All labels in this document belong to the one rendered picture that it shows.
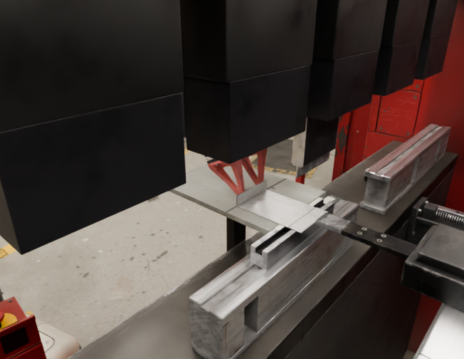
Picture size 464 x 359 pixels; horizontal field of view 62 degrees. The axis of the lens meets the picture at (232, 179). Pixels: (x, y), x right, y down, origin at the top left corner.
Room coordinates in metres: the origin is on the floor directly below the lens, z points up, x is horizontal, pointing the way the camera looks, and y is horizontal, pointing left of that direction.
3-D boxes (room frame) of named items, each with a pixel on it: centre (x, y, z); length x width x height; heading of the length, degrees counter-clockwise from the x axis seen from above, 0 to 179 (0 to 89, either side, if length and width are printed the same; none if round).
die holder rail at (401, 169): (0.98, -0.49, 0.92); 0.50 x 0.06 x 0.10; 139
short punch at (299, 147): (0.56, -0.13, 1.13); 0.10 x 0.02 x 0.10; 139
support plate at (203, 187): (0.66, -0.02, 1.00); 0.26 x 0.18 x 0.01; 49
